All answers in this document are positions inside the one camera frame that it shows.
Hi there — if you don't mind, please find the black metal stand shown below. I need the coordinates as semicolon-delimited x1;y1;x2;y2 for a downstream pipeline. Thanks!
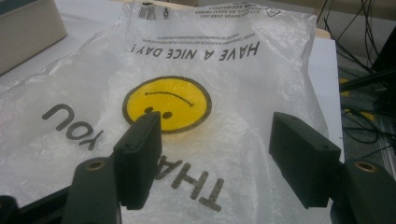
339;26;396;92

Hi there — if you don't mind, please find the clear plastic bag yellow smiley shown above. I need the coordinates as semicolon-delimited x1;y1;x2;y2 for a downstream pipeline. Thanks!
0;1;332;224

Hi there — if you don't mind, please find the metal floor rail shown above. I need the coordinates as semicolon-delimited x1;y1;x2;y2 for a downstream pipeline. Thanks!
381;122;396;175

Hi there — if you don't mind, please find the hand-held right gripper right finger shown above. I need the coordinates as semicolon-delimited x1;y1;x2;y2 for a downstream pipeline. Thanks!
269;111;343;209

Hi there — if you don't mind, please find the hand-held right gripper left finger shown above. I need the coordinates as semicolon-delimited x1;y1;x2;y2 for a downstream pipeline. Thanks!
112;111;163;211

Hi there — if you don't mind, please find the beige plastic bin grey rim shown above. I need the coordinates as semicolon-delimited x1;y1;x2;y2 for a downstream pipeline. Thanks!
0;0;68;77

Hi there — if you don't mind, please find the bunch of black floor cables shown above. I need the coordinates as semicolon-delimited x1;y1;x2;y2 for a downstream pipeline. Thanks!
321;0;396;157

